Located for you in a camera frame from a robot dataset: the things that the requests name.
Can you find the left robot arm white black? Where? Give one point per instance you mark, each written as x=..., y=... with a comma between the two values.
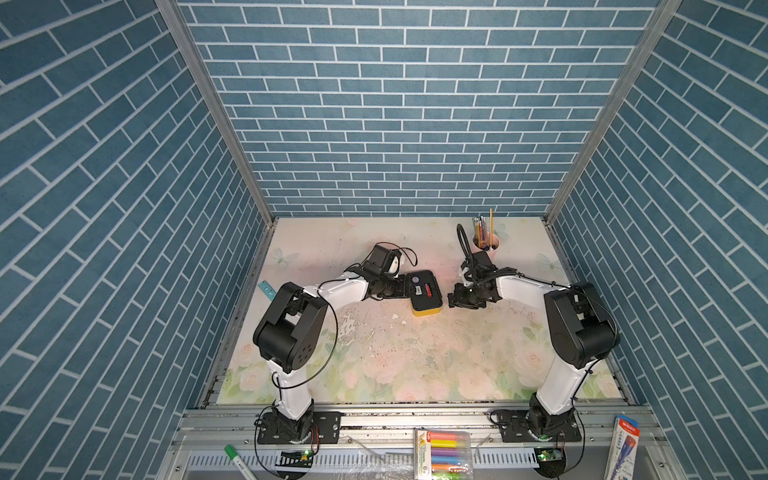
x=289, y=330

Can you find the highlighter marker pack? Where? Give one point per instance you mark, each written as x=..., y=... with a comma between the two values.
x=442, y=454

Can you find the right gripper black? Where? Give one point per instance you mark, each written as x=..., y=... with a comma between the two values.
x=458, y=298

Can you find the boxed pen package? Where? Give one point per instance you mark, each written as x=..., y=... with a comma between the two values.
x=623, y=449

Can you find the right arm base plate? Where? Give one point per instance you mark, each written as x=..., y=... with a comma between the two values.
x=519, y=426

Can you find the pink pencil cup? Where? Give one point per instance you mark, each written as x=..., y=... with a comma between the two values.
x=485, y=243

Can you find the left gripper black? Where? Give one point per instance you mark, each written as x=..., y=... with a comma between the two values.
x=402, y=291

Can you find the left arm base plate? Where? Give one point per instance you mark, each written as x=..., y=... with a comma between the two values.
x=277, y=429

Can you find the yellow alarm clock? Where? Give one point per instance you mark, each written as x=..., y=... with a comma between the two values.
x=421, y=304

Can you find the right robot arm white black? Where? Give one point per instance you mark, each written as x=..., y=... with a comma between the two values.
x=582, y=332

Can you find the teal ruler strip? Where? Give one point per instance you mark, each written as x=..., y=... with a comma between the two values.
x=267, y=290

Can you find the pencils in cup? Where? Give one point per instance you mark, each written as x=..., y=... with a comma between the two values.
x=484, y=225

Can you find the green marker pen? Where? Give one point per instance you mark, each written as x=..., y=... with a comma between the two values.
x=240, y=464

